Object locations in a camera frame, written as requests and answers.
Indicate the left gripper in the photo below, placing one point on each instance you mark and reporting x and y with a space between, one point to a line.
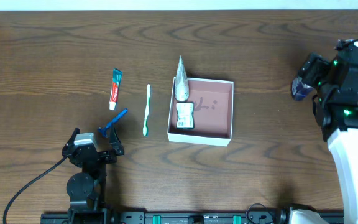
96 155

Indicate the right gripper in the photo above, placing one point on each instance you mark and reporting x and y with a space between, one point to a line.
305 73

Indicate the blue pump bottle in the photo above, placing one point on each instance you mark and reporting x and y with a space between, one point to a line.
300 90

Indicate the green white toothbrush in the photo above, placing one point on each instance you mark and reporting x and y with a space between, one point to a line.
147 110

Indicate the red green toothpaste tube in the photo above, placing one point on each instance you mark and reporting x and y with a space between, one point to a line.
116 81

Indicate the green white packet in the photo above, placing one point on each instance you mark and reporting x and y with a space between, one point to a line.
185 119

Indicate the white cream tube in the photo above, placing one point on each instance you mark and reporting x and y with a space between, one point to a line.
181 89

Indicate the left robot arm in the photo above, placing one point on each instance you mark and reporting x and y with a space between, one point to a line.
86 189

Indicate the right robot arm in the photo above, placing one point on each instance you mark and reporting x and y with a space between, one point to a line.
335 108

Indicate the blue disposable razor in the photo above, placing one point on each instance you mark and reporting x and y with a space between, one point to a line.
103 131

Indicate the white cardboard box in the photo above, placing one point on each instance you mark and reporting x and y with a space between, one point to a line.
213 102

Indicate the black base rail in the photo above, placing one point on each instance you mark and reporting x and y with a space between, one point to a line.
253 216

